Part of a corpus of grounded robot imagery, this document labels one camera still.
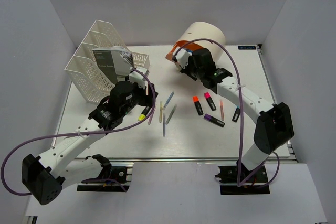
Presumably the orange drawer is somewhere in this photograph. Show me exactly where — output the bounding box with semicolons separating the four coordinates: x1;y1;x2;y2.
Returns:
165;40;202;61

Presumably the cream round drawer cabinet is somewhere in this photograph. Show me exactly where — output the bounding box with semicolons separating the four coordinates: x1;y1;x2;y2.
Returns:
175;22;226;62

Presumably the grey setup guide booklet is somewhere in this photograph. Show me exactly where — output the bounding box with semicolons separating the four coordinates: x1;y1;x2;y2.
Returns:
92;46;134;84

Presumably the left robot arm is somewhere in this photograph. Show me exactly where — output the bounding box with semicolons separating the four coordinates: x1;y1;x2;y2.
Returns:
22;79;158;205

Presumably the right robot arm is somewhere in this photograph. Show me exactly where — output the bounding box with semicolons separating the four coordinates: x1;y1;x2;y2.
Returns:
174;48;294;182

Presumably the yellow cap black highlighter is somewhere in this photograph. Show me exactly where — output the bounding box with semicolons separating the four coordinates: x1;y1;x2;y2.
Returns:
138;106;151;121

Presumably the yellow slim pastel pen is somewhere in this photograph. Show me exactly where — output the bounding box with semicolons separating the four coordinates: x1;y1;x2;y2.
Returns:
159;101;163;123

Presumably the pink slim pastel pen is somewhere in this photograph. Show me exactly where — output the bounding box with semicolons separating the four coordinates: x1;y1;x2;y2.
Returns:
148;105;156;125

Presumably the purple slim pastel pen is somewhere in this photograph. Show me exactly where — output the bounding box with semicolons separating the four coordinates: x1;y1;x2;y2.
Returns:
162;113;166;137

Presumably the blue slim pastel pen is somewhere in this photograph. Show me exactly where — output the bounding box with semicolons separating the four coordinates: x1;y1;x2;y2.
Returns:
163;91;174;110

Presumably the pink cap black highlighter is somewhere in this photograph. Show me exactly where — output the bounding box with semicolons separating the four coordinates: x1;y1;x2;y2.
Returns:
204;92;216;111

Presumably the orange cap black highlighter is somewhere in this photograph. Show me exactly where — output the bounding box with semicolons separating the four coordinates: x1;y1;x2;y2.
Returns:
193;96;204;115

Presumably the green slim pastel pen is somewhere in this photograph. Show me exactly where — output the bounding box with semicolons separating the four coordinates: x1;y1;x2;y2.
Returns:
165;104;177;124

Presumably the purple cap black highlighter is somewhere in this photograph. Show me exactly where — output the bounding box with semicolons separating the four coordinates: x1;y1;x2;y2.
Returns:
203;114;225;127

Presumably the orange slim pastel pen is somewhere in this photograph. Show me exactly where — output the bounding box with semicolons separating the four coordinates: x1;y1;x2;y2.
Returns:
220;99;225;121

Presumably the white perforated file organizer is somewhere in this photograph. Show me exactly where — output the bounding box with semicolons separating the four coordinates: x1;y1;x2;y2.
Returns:
65;20;150;104

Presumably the blue cap black highlighter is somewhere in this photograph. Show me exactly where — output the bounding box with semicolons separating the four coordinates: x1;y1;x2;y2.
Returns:
232;107;240;122

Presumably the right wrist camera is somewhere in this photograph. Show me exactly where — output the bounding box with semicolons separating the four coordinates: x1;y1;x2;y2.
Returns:
174;48;192;69

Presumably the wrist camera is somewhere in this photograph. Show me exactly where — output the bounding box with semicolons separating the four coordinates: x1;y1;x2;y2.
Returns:
174;48;192;69
128;67;149;89

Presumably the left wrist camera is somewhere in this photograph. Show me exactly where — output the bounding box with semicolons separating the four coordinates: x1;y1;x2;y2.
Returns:
128;67;149;89

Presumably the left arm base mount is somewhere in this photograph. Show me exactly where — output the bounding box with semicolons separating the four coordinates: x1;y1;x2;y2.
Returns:
77;163;133;193

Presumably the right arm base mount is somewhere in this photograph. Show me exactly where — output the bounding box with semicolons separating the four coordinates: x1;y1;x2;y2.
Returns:
214;165;271;196

